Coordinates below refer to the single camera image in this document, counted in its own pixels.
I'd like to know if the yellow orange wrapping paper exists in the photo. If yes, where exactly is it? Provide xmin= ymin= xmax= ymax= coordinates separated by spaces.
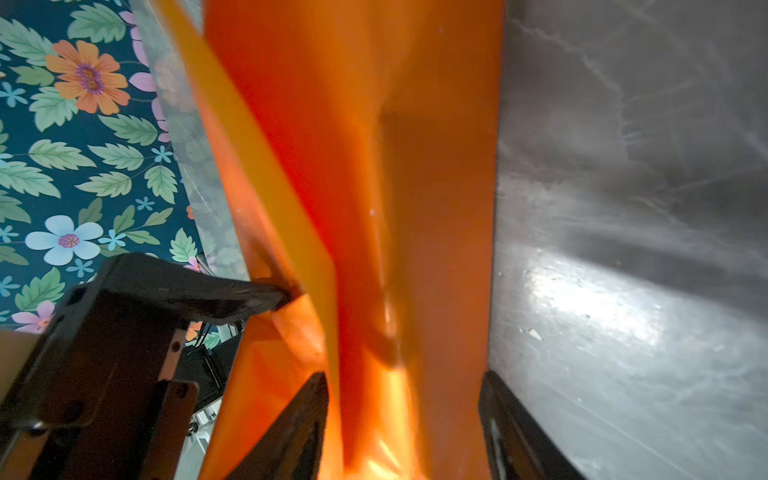
xmin=154 ymin=1 xmax=504 ymax=479

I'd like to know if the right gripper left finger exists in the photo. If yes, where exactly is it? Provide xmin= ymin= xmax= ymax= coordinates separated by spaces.
xmin=227 ymin=372 xmax=329 ymax=480

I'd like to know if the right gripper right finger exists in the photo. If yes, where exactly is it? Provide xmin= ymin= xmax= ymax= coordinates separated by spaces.
xmin=478 ymin=370 xmax=584 ymax=480

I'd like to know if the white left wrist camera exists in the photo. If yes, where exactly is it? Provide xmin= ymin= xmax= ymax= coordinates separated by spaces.
xmin=0 ymin=330 xmax=38 ymax=402

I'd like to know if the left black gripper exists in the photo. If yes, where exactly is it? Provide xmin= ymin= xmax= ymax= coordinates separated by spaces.
xmin=1 ymin=253 xmax=292 ymax=479

